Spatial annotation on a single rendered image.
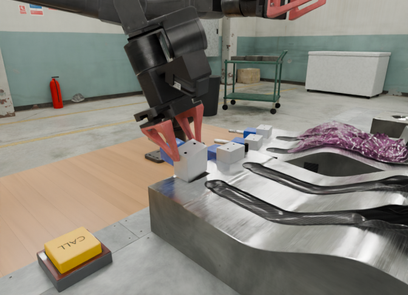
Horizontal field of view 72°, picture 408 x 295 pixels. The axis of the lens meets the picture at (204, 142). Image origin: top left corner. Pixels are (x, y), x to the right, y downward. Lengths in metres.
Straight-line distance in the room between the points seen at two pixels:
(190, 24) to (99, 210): 0.39
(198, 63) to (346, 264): 0.29
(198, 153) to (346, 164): 0.33
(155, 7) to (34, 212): 0.57
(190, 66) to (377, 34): 7.44
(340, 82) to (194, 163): 6.70
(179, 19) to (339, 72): 6.69
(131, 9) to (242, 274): 0.39
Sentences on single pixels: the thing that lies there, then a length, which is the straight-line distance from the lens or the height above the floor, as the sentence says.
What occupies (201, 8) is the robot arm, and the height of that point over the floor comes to 1.19.
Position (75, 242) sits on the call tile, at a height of 0.84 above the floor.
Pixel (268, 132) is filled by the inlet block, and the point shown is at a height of 0.87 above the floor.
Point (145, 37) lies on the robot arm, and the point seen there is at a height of 1.12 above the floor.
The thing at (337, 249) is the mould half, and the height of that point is 0.93.
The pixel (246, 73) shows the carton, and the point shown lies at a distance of 8.42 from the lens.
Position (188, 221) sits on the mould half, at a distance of 0.43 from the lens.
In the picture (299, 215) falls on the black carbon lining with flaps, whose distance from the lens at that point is 0.43.
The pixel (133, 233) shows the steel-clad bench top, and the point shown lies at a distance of 0.54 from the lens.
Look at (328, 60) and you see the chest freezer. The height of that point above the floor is 0.75.
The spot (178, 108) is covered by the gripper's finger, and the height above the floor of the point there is 1.02.
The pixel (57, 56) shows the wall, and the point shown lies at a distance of 5.91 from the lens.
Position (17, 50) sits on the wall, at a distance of 5.76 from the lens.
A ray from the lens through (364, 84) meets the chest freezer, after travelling 6.94.
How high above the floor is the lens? 1.12
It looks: 19 degrees down
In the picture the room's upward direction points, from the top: straight up
